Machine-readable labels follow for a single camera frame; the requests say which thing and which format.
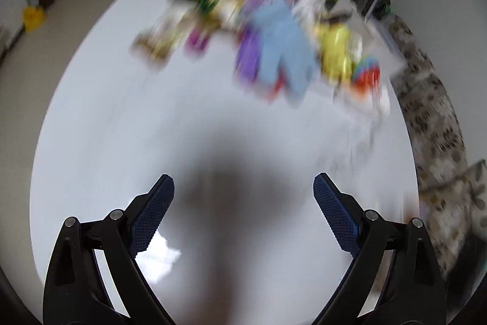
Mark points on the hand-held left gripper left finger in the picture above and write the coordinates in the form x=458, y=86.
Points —
x=152, y=210

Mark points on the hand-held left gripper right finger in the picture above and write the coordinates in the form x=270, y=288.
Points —
x=334, y=210

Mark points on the floral patterned sofa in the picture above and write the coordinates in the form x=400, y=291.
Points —
x=433, y=127

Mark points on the red and blue ball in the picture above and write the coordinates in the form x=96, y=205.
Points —
x=366, y=75

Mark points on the yellow plastic toy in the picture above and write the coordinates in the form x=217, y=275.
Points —
x=334, y=47

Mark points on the yellow-green snack packet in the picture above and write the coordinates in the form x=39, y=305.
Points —
x=161, y=37

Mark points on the magenta plastic toy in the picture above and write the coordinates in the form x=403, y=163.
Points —
x=198, y=41

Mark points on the light blue glove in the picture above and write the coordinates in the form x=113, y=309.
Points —
x=281, y=43

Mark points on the small yellow chair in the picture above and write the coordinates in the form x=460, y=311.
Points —
x=34, y=17

